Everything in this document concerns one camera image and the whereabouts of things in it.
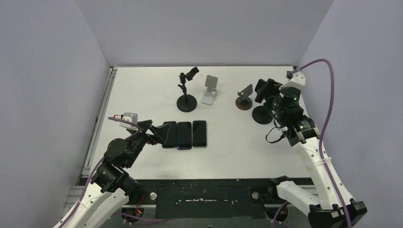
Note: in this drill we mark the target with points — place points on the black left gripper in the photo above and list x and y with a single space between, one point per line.
144 126

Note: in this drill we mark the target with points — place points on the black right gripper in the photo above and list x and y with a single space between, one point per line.
267 91

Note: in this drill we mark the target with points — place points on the red-edged black phone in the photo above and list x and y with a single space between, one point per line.
260 90

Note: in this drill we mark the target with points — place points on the black pole phone stand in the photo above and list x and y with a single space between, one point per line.
262 114
186 103

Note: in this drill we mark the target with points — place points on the black smartphone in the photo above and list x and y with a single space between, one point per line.
184 136

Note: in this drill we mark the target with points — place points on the clear-case phone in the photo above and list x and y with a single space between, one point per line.
199 134

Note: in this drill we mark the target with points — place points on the white folding phone stand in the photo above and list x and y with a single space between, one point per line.
209 95

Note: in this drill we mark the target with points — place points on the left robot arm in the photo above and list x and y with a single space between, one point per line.
109 186

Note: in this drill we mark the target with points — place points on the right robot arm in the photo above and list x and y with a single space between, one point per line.
333 206

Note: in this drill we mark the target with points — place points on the brown round base phone stand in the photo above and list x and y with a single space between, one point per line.
243 102

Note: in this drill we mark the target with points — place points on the black mounting base plate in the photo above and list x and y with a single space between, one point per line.
207 198

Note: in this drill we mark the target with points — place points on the aluminium frame rail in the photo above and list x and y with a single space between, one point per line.
98 124

